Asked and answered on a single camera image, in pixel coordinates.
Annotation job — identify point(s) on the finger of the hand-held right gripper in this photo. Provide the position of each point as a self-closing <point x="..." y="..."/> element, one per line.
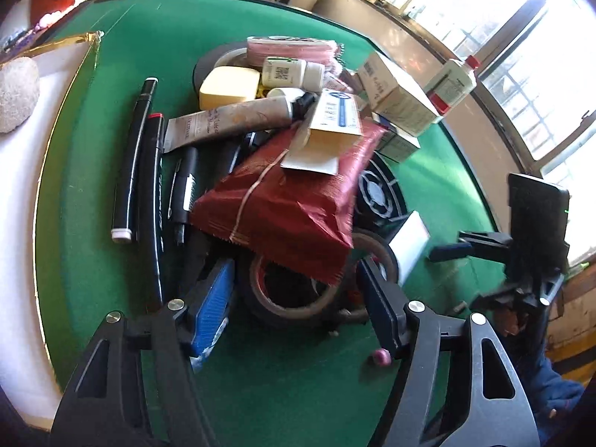
<point x="449" y="251"/>
<point x="498" y="295"/>

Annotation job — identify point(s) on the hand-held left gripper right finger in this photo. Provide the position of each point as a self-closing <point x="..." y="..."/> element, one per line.
<point x="379" y="309"/>

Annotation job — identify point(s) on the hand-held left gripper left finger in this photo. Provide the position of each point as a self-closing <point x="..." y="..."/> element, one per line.
<point x="212" y="307"/>

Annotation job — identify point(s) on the black tape roll white core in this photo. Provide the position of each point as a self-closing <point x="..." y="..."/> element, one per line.
<point x="279" y="309"/>

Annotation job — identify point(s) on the black square fan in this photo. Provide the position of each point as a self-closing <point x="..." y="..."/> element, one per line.
<point x="375" y="193"/>

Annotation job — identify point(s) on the black marker red caps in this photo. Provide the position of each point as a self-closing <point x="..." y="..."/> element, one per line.
<point x="152" y="205"/>

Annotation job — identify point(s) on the red snack packet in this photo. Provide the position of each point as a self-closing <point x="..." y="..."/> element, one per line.
<point x="284" y="209"/>

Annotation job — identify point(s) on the black pen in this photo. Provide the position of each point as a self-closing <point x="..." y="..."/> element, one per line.
<point x="186" y="186"/>

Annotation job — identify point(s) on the blue and white carton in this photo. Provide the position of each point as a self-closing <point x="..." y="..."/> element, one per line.
<point x="333" y="125"/>

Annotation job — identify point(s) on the black marker white cap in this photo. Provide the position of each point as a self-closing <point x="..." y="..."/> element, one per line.
<point x="135" y="149"/>

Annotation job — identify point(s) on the floral hand cream tube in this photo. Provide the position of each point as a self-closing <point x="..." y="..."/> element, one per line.
<point x="233" y="118"/>

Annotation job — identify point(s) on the gold-edged white tray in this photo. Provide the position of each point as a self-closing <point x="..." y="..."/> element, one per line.
<point x="18" y="195"/>

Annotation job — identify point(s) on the white bottle green label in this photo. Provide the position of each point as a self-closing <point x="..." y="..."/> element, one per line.
<point x="288" y="72"/>

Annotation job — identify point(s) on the person's right forearm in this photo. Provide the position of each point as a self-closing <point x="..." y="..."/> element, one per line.
<point x="549" y="391"/>

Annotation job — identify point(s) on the small white barcode box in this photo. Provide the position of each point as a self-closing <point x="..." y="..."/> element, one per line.
<point x="398" y="144"/>

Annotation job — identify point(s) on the large white bottle red cap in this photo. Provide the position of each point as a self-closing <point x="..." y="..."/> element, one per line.
<point x="449" y="86"/>

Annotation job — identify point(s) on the large white green medicine box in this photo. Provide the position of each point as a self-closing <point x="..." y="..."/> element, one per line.
<point x="396" y="91"/>

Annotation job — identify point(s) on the window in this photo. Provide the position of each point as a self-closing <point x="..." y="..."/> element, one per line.
<point x="526" y="32"/>

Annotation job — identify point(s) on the white dropper bottle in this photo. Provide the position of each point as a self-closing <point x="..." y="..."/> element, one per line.
<point x="281" y="93"/>

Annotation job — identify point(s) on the round grey table centre disc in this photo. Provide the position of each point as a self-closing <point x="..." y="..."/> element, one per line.
<point x="207" y="63"/>

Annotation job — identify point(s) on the pink cartoon pencil case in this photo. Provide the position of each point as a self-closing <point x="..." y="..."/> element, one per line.
<point x="291" y="49"/>

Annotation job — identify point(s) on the white fuzzy ball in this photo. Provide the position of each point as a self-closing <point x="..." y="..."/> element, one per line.
<point x="16" y="95"/>

